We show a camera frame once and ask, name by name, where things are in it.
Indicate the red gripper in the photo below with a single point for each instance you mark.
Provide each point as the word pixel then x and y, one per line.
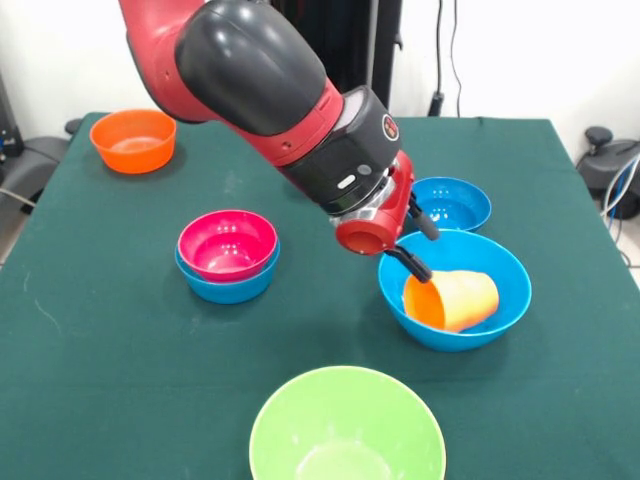
pixel 385 225

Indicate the orange cup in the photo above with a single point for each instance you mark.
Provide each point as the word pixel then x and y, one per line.
pixel 465 300

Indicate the large light blue bowl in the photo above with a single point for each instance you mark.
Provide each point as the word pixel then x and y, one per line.
pixel 510 280

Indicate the small pink bowl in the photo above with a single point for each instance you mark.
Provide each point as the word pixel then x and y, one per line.
pixel 225 245

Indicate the large green bowl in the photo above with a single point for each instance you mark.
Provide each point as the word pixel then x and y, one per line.
pixel 345 430

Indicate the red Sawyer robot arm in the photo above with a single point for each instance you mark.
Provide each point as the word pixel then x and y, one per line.
pixel 250 75

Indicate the small dark blue bowl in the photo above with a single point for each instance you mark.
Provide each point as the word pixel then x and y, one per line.
pixel 465 200

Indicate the small light blue bowl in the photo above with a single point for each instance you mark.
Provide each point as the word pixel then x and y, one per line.
pixel 230 292

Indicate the orange bowl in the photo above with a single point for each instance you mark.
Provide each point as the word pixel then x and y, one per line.
pixel 132 155

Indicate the dark green table cloth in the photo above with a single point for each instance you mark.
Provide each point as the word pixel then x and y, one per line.
pixel 100 375

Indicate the black pedestal leg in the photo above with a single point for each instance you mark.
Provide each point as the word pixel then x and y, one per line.
pixel 600 165
pixel 40 155

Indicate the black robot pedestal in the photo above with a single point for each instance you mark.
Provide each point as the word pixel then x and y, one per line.
pixel 360 40

